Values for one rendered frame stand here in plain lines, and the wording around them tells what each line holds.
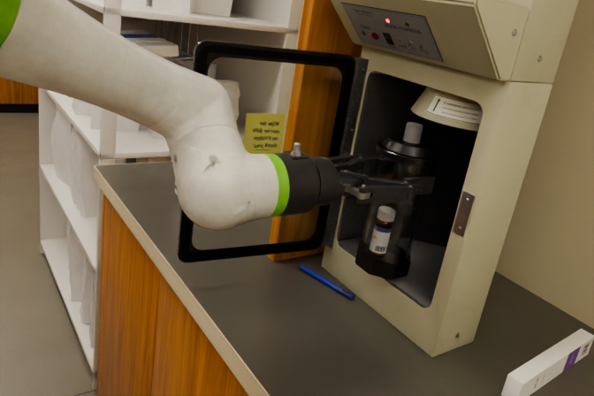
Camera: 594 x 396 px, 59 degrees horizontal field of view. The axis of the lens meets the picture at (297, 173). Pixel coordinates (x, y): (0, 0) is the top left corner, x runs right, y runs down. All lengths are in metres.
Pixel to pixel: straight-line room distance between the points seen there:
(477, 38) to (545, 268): 0.69
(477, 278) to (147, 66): 0.62
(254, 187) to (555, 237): 0.78
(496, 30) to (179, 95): 0.42
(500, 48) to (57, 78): 0.54
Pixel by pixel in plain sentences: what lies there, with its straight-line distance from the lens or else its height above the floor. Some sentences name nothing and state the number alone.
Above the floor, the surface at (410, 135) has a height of 1.29.
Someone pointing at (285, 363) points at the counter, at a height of 0.94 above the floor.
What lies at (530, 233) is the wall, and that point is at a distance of 1.31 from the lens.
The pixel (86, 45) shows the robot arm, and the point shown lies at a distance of 0.60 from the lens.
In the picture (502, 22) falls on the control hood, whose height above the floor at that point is 1.49.
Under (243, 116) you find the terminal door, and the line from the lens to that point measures 0.91.
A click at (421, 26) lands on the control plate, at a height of 1.46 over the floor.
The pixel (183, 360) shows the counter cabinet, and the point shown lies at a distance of 1.18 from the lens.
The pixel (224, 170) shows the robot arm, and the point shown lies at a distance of 0.67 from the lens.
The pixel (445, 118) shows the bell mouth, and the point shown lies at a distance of 0.89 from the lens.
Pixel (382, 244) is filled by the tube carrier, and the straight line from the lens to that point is 0.93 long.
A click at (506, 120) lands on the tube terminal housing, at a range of 0.82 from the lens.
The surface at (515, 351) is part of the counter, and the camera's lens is 1.07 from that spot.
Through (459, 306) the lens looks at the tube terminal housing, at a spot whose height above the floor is 1.03.
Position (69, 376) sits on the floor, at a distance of 2.29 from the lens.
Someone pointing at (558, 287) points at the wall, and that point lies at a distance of 1.30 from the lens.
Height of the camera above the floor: 1.48
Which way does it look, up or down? 19 degrees down
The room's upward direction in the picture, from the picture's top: 9 degrees clockwise
